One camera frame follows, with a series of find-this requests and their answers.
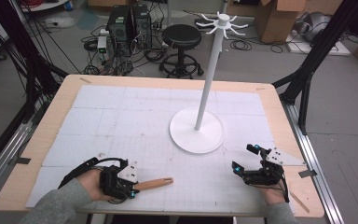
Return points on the black metal frame stand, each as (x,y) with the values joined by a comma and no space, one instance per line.
(307,71)
(28,62)

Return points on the black computer tower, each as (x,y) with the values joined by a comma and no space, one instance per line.
(143,25)
(118,28)

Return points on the white hook stand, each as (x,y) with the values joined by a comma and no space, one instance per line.
(209,77)

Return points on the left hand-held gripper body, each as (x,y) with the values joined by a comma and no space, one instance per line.
(115,183)

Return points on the tan tape strip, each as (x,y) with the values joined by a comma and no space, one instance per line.
(85,80)
(299,202)

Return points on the black round stool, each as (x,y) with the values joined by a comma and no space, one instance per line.
(181,35)

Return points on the white round table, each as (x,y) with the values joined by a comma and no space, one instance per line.
(43,5)

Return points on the aluminium rail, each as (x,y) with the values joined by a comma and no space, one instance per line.
(3,155)
(317,161)

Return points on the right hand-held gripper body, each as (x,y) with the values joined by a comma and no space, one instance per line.
(268,172)

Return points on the person's left hand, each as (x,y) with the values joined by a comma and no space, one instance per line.
(90,186)

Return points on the black tape piece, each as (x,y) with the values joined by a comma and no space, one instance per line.
(23,160)
(307,173)

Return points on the white flat board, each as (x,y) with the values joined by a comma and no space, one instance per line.
(323,49)

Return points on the large cardboard box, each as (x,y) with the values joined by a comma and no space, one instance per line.
(275,21)

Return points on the person's right hand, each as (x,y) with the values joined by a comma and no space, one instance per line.
(273,194)

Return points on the grey rounded appliance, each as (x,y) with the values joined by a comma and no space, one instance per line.
(315,25)

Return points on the white grid mat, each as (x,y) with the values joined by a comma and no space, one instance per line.
(136,124)

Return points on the small grey power box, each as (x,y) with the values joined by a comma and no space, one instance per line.
(102,45)

